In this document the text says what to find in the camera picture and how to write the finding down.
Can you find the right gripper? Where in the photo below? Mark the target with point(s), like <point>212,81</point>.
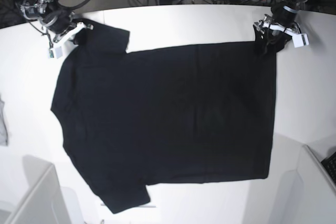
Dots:
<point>58,21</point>

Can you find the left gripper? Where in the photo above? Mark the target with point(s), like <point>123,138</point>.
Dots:
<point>283,15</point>

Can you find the black T-shirt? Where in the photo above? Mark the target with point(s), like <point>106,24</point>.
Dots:
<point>187,114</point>

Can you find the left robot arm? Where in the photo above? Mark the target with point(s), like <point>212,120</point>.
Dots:
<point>295,4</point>

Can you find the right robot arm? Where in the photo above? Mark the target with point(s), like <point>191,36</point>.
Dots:
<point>37,10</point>

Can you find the grey cloth at left edge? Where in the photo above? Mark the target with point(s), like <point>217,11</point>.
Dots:
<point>3,129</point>

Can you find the black keyboard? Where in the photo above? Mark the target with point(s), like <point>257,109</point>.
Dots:
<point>329,165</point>

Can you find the white partition panel right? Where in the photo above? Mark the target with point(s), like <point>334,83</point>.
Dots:
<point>318,200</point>

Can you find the white partition panel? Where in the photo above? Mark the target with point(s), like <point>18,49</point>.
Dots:
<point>43,202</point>
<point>318,200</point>

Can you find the white partition panel left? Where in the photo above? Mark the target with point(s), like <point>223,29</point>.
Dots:
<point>43,202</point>

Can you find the white label plate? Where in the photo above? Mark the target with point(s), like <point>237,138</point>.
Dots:
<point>141,206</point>

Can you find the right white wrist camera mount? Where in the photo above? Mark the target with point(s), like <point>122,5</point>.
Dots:
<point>55,45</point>

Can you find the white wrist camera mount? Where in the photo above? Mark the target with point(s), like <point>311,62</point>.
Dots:
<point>274,31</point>
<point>55,45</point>

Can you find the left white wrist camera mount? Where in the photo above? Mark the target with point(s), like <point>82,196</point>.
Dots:
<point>274,31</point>

